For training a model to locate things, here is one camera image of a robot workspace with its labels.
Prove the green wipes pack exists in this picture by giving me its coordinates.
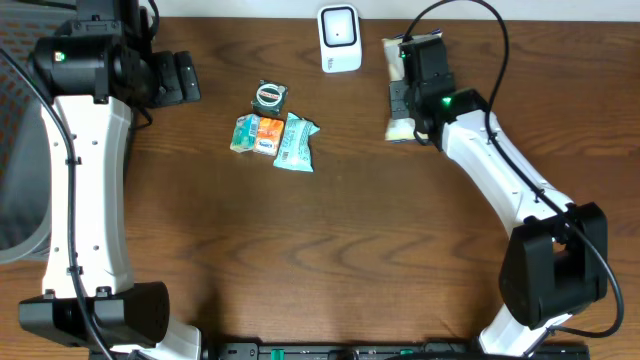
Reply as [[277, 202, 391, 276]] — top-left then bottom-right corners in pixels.
[[273, 112, 320, 173]]

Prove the teal Kleenex tissue pack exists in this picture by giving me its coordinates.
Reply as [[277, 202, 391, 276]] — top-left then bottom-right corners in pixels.
[[230, 114, 261, 153]]

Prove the white barcode scanner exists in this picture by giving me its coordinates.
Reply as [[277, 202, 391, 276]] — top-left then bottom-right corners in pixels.
[[317, 4, 363, 73]]

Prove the yellow wet wipes pack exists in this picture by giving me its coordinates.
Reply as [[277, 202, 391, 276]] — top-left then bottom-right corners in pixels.
[[383, 31, 442, 145]]

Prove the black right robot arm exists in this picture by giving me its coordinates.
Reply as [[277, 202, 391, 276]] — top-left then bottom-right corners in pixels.
[[383, 34, 619, 359]]

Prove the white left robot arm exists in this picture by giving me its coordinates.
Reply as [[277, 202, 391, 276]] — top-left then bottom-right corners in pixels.
[[19, 1, 209, 359]]

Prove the orange snack pack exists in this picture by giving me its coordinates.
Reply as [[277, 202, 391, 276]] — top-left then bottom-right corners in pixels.
[[253, 117, 285, 156]]

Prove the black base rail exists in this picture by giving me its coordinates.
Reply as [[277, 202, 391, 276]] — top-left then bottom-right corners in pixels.
[[203, 341, 591, 360]]

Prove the grey plastic mesh basket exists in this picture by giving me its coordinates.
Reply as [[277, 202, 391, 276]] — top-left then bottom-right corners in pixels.
[[1, 1, 51, 264]]

